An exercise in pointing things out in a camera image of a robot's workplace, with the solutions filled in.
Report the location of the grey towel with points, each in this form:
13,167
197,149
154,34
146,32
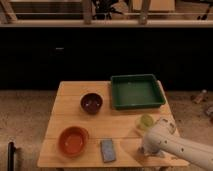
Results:
159,154

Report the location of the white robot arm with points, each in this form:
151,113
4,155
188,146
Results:
160,137

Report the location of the dark purple bowl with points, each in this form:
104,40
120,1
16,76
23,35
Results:
91,103

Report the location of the orange bowl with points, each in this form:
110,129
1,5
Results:
72,141

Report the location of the green plastic tray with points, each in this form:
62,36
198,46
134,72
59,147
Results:
140,91

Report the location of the wooden table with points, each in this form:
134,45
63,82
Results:
118,125

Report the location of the green cup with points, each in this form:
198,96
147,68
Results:
145,122

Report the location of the blue grey sponge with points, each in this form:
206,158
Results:
107,150

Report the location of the black chair back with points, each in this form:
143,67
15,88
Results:
11,152

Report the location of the wooden railing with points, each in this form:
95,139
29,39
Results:
106,13

